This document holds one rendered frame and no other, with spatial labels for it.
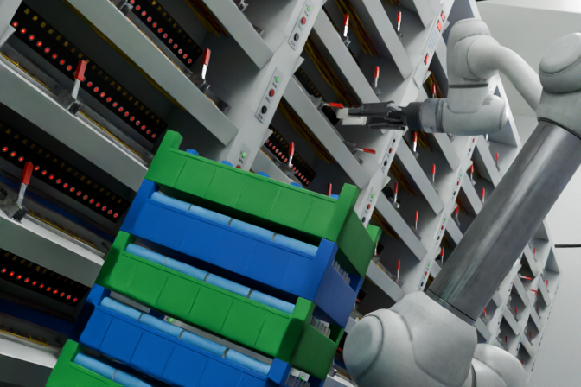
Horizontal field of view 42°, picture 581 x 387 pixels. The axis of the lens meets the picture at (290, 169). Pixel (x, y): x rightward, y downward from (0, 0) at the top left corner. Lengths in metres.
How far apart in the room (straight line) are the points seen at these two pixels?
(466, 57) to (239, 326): 1.11
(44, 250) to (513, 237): 0.79
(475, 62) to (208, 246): 1.05
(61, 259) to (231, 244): 0.40
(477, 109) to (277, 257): 1.04
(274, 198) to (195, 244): 0.12
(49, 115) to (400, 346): 0.68
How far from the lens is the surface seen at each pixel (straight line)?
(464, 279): 1.35
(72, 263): 1.34
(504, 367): 1.48
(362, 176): 2.19
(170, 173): 1.07
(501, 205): 1.36
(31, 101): 1.20
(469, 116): 1.93
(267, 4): 1.75
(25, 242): 1.25
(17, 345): 1.37
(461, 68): 1.91
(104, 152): 1.32
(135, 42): 1.33
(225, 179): 1.04
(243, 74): 1.67
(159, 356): 1.01
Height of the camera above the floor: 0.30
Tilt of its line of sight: 15 degrees up
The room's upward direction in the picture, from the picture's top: 23 degrees clockwise
